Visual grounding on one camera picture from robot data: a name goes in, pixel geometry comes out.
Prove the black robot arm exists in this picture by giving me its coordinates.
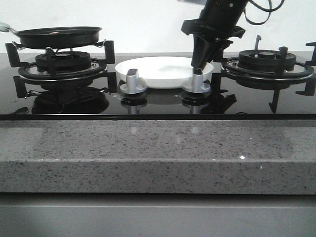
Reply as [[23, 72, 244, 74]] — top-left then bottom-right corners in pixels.
[[181, 0, 248, 69]]

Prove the black pan support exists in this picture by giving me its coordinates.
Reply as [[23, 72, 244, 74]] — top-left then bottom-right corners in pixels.
[[221, 35, 316, 114], [7, 40, 116, 98]]

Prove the left black pan support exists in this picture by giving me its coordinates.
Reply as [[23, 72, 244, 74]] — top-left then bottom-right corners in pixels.
[[7, 40, 116, 98]]

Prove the chrome wire pan trivet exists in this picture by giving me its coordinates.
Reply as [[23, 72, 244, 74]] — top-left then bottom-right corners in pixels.
[[5, 40, 106, 53]]

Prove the silver stove knob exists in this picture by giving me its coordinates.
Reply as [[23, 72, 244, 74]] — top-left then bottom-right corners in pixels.
[[119, 69, 148, 94], [182, 68, 211, 94]]

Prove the left silver stove knob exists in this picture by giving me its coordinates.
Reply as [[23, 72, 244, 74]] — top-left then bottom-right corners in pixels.
[[119, 69, 148, 94]]

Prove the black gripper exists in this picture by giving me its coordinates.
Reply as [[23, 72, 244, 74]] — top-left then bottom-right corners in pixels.
[[181, 19, 245, 68]]

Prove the right silver stove knob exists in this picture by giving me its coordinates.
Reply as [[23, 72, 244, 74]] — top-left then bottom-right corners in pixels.
[[182, 68, 211, 94]]

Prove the black cable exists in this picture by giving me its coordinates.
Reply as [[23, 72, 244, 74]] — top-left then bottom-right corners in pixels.
[[242, 0, 286, 26]]

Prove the black burner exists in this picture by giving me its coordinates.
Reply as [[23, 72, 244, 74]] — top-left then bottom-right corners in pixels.
[[237, 49, 281, 73], [35, 51, 91, 73]]

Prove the left black burner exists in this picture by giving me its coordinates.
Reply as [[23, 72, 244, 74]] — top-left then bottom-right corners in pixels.
[[35, 51, 91, 73]]

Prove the black frying pan green handle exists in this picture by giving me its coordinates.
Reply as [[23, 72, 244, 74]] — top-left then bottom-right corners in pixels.
[[0, 22, 102, 49]]

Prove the right black pan support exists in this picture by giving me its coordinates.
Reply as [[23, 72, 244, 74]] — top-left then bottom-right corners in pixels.
[[221, 35, 316, 114]]

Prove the right black burner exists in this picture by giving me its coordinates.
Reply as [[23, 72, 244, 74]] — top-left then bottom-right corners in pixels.
[[237, 49, 281, 73]]

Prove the white round plate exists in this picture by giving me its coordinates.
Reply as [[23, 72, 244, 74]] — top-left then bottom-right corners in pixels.
[[115, 56, 214, 89]]

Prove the black glass gas hob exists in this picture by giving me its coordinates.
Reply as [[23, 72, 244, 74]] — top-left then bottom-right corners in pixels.
[[0, 53, 316, 120]]

